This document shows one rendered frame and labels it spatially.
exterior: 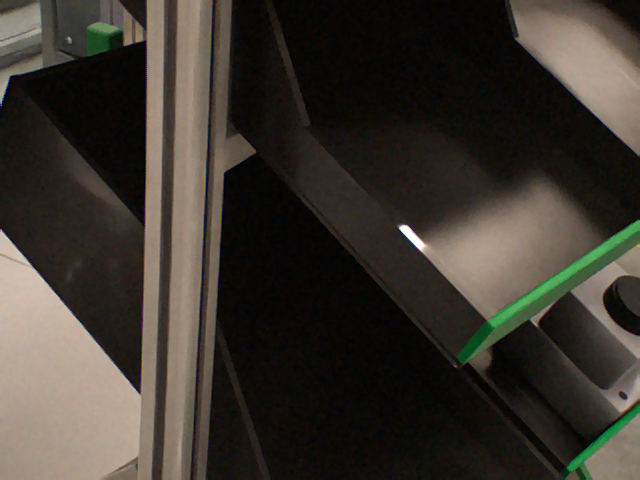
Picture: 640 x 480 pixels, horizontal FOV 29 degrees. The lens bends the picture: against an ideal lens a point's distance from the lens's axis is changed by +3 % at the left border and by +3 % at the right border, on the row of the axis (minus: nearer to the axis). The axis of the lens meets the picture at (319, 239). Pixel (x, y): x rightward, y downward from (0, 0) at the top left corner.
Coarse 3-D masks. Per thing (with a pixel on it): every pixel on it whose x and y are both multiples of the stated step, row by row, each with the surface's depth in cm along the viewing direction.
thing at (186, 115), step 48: (192, 0) 37; (192, 48) 38; (192, 96) 39; (192, 144) 40; (192, 192) 40; (192, 240) 41; (144, 288) 43; (192, 288) 42; (144, 336) 44; (192, 336) 44; (144, 384) 45; (192, 384) 45; (144, 432) 46; (192, 432) 46
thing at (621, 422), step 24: (480, 360) 62; (504, 360) 63; (480, 384) 59; (504, 384) 62; (528, 384) 63; (504, 408) 58; (528, 408) 61; (552, 408) 62; (528, 432) 58; (552, 432) 61; (576, 432) 62; (552, 456) 57; (576, 456) 61
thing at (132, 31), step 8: (104, 0) 127; (112, 0) 127; (104, 8) 127; (112, 8) 127; (120, 8) 126; (104, 16) 128; (112, 16) 127; (120, 16) 126; (128, 16) 127; (112, 24) 128; (120, 24) 127; (128, 24) 127; (136, 24) 128; (128, 32) 128; (136, 32) 129; (128, 40) 128; (136, 40) 129
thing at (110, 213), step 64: (64, 64) 51; (128, 64) 54; (0, 128) 51; (64, 128) 49; (128, 128) 59; (0, 192) 53; (64, 192) 50; (128, 192) 58; (256, 192) 61; (64, 256) 52; (128, 256) 49; (256, 256) 59; (320, 256) 60; (128, 320) 50; (256, 320) 56; (320, 320) 58; (384, 320) 59; (256, 384) 54; (320, 384) 55; (384, 384) 57; (448, 384) 57; (256, 448) 48; (320, 448) 53; (384, 448) 55; (448, 448) 56; (512, 448) 56
